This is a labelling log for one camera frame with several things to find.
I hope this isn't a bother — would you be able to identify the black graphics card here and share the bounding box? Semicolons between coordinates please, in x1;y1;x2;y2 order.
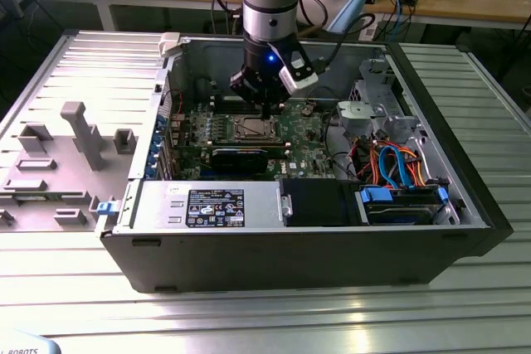
210;147;270;175

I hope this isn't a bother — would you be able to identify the green motherboard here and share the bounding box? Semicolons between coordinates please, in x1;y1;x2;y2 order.
165;98;338;184

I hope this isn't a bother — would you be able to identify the white case latch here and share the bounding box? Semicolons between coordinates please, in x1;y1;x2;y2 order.
158;32;183;59

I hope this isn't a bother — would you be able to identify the silver metal drive cage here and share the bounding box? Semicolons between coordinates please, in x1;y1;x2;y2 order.
334;57;421;142

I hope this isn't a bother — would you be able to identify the white label tag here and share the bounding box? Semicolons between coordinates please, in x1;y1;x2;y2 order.
359;21;378;41

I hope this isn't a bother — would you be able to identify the silver power supply unit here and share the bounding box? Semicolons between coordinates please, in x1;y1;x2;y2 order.
136;181;287;230

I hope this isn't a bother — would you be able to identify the black open PC case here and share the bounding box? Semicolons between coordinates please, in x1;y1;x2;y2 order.
94;30;515;295

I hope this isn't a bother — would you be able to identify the hard disk in blue carrier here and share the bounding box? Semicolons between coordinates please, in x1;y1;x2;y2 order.
357;186;451;226

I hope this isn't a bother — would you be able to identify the blue case clip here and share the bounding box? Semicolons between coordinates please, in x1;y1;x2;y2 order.
95;200;117;218

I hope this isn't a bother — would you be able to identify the grey parts rack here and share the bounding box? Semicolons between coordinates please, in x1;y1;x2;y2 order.
0;100;140;233

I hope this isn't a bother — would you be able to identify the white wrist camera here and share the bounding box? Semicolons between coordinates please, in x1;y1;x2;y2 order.
278;41;320;95

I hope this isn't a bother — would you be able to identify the black camera cable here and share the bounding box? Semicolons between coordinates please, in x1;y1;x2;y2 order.
317;12;377;75

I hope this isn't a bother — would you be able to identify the black wire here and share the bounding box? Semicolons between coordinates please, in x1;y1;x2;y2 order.
323;109;361;183

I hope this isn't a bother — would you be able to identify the silver metal latch bracket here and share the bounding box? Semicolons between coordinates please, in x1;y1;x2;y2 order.
277;187;295;219

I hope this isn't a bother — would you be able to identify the blue SATA wire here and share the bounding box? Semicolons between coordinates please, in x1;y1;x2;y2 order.
378;143;414;189

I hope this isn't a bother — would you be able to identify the orange wire bundle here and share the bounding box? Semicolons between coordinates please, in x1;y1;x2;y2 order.
351;140;437;188

